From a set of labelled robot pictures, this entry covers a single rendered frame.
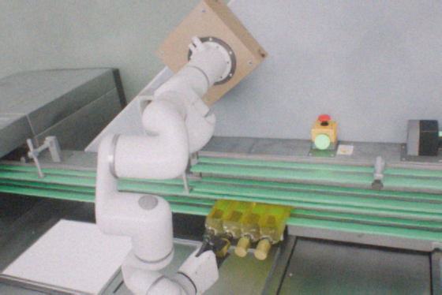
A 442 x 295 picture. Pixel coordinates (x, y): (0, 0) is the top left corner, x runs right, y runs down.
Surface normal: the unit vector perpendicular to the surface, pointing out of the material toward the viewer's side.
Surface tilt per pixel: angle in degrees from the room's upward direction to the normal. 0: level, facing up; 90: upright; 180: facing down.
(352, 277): 89
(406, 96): 0
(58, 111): 90
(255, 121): 0
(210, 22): 5
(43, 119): 90
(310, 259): 89
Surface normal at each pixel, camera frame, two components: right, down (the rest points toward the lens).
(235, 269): -0.14, -0.89
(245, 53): -0.32, 0.53
